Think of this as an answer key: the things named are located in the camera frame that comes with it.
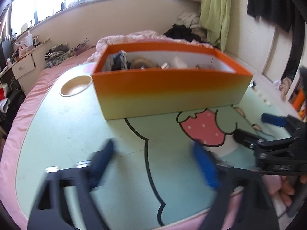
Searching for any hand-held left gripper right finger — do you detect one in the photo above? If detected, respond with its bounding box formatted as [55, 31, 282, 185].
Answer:
[192, 140, 280, 230]

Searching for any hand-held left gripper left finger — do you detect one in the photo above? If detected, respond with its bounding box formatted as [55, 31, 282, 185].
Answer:
[27, 138, 116, 230]

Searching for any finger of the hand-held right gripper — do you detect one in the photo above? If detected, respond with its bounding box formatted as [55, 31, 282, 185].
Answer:
[233, 129, 300, 153]
[261, 113, 307, 137]

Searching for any orange gradient cardboard box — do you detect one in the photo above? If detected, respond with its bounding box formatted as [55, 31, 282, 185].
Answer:
[92, 42, 254, 121]

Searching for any black lace cloth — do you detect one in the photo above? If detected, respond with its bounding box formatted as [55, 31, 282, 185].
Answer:
[111, 50, 132, 71]

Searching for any brown fur pompom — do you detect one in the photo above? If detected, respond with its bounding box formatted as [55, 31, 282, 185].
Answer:
[131, 56, 156, 69]

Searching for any green cartoon desktop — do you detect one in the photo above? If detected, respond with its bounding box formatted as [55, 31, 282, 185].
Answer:
[15, 63, 303, 227]

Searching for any person's right hand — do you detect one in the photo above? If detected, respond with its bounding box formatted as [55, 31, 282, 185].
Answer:
[278, 175, 307, 206]

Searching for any white louvered closet door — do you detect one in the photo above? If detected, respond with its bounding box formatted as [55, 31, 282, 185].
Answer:
[225, 2, 281, 76]

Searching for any striped clothes pile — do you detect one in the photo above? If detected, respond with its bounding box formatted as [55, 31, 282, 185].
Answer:
[44, 44, 72, 69]

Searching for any black hanging garment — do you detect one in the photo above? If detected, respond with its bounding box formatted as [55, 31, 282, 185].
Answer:
[247, 0, 299, 33]

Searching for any green curtain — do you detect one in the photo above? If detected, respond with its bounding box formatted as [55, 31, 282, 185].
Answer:
[199, 0, 232, 52]

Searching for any white drawer cabinet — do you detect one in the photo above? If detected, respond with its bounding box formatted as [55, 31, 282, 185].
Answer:
[12, 53, 36, 80]

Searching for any black clothes pile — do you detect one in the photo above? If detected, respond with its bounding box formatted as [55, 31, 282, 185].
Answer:
[163, 23, 209, 44]

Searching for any white clothes pile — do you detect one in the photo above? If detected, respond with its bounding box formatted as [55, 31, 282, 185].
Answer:
[177, 11, 207, 36]

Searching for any pink floral quilt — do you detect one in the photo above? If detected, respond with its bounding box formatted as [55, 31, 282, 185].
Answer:
[87, 30, 214, 64]

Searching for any black monitor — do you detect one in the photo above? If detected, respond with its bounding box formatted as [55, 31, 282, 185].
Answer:
[0, 38, 13, 65]

